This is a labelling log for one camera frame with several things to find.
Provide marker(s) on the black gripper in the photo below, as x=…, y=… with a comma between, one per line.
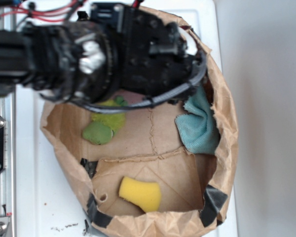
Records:
x=144, y=54

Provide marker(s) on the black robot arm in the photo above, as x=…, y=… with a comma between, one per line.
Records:
x=71, y=56

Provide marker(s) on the light blue microfiber cloth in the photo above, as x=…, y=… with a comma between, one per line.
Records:
x=197, y=128

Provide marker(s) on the green plush frog toy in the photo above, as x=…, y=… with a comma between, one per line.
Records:
x=103, y=127

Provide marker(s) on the yellow sponge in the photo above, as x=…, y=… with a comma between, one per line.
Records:
x=146, y=195

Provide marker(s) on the brown paper bag tray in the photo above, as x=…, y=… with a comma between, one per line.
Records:
x=195, y=185

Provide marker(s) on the aluminium frame rail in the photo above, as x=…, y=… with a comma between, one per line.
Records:
x=7, y=159

